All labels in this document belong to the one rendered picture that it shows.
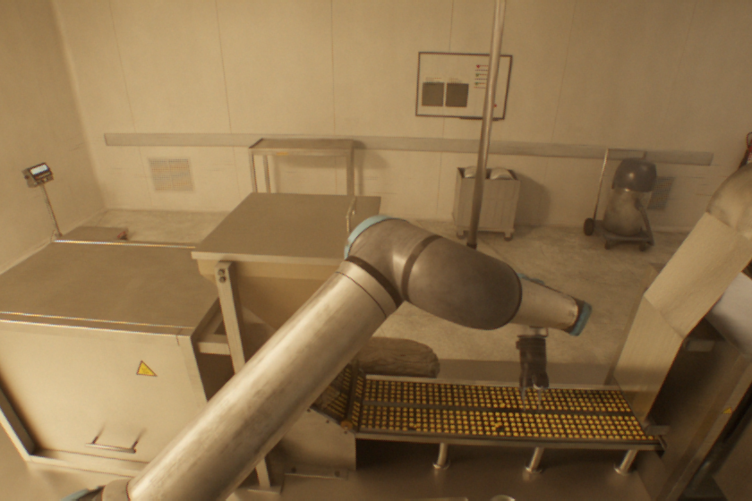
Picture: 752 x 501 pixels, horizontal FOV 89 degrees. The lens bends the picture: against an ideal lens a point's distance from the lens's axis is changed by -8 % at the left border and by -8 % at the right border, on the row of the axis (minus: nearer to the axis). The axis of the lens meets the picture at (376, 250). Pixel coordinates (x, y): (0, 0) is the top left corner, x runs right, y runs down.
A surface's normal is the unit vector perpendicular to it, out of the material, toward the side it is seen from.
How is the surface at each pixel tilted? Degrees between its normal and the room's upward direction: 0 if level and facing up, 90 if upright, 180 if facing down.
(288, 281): 114
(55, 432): 90
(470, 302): 86
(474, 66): 90
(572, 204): 90
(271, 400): 53
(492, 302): 81
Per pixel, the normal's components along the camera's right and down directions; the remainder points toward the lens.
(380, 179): -0.07, 0.46
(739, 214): -0.98, -0.18
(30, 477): 0.01, -0.89
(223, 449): 0.28, -0.19
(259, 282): -0.07, 0.78
